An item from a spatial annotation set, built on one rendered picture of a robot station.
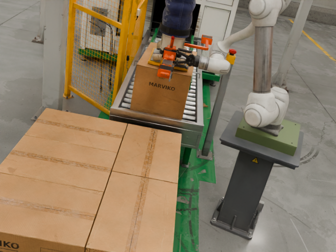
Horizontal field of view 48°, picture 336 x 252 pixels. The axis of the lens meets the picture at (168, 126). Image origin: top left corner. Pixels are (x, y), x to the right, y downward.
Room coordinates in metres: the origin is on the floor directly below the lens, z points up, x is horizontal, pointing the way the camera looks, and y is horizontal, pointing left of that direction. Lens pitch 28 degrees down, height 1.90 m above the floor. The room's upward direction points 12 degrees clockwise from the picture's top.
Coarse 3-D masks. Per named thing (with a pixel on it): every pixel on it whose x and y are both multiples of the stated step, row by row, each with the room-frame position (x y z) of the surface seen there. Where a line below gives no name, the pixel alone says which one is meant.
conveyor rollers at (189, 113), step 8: (160, 40) 4.60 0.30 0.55; (192, 80) 3.52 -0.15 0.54; (192, 88) 3.33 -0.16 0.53; (128, 96) 2.87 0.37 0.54; (192, 96) 3.15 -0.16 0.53; (128, 104) 2.70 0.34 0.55; (192, 104) 2.98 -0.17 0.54; (184, 112) 2.79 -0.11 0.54; (192, 112) 2.80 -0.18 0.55; (192, 120) 2.70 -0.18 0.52
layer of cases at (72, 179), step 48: (48, 144) 1.94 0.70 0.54; (96, 144) 2.05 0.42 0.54; (144, 144) 2.17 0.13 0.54; (0, 192) 1.45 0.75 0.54; (48, 192) 1.52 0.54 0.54; (96, 192) 1.60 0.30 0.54; (144, 192) 1.68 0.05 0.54; (0, 240) 1.21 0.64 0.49; (48, 240) 1.21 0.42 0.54; (96, 240) 1.27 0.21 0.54; (144, 240) 1.33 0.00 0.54
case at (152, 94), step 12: (144, 60) 2.66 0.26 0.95; (144, 72) 2.55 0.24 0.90; (156, 72) 2.54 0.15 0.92; (180, 72) 2.56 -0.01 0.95; (144, 84) 2.55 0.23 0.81; (156, 84) 2.54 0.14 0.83; (168, 84) 2.54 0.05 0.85; (180, 84) 2.54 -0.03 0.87; (132, 96) 2.55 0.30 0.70; (144, 96) 2.55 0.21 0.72; (156, 96) 2.54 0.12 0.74; (168, 96) 2.54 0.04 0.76; (180, 96) 2.54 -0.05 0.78; (132, 108) 2.55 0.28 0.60; (144, 108) 2.55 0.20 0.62; (156, 108) 2.54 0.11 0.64; (168, 108) 2.54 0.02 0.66; (180, 108) 2.54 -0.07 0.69
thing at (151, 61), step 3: (153, 48) 2.89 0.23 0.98; (159, 48) 2.82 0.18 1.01; (150, 54) 2.73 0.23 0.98; (150, 57) 2.66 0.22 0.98; (150, 60) 2.60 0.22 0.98; (153, 60) 2.61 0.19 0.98; (156, 60) 2.61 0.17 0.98; (159, 60) 2.63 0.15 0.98; (162, 60) 2.68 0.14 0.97; (150, 63) 2.58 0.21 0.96; (153, 63) 2.58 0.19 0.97; (156, 63) 2.58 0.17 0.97; (159, 63) 2.58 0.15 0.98
